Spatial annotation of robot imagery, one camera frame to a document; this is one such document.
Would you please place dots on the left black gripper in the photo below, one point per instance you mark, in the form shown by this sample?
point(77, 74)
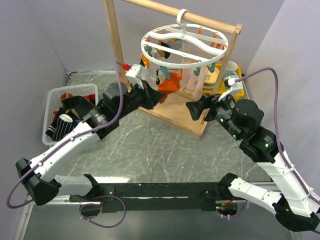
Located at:
point(152, 97)

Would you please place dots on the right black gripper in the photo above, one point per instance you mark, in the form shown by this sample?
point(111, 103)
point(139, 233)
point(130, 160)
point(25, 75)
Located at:
point(195, 107)

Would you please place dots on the orange sock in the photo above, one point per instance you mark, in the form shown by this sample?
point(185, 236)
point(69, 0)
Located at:
point(169, 86)

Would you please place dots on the black brown sock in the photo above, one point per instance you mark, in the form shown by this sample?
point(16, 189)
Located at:
point(79, 104)

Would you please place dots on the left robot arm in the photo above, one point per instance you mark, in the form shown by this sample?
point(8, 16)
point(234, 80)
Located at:
point(40, 174)

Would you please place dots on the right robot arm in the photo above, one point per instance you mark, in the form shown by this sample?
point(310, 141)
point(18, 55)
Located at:
point(295, 206)

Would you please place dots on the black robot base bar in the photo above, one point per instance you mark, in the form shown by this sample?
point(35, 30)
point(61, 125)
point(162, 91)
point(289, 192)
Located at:
point(158, 196)

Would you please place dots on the white round clip hanger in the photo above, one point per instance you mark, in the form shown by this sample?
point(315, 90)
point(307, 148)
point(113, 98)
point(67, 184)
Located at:
point(201, 46)

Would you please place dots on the pink sheer sock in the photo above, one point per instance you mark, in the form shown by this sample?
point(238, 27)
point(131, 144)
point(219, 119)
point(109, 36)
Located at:
point(193, 84)

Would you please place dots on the yellow bowl on plates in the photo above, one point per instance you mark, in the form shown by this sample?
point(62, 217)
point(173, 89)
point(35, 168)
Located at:
point(211, 77)

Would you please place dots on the yellow white small sock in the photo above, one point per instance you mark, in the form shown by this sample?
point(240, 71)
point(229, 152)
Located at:
point(160, 54)

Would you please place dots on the pale green mug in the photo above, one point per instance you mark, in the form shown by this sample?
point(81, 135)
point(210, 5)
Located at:
point(230, 69)

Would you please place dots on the red sock in basket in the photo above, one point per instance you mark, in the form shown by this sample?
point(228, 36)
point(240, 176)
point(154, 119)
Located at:
point(64, 110)

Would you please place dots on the argyle tan sock in basket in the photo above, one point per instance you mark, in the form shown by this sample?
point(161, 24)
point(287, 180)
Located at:
point(65, 96)

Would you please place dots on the navy striped sock in basket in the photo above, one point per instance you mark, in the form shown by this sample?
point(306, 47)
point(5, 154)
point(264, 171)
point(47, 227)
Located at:
point(59, 128)

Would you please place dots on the white plastic laundry basket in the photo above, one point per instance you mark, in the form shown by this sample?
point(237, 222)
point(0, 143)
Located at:
point(53, 103)

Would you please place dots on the wooden hanger rack frame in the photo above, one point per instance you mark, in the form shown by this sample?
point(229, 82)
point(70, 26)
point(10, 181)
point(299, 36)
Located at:
point(173, 112)

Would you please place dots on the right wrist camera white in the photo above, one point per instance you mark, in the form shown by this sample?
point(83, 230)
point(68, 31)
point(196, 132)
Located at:
point(232, 85)

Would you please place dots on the aluminium rail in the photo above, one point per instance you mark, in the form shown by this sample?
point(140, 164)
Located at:
point(60, 200)

